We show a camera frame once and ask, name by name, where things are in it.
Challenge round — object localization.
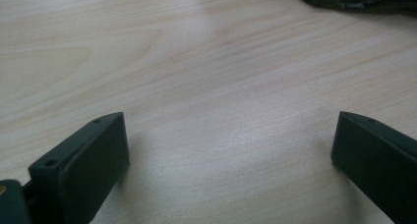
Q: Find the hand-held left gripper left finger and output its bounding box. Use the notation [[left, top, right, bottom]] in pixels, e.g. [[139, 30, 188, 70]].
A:
[[28, 111, 131, 224]]

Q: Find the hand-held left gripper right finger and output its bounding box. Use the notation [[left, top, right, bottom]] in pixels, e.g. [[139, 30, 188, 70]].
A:
[[329, 110, 417, 224]]

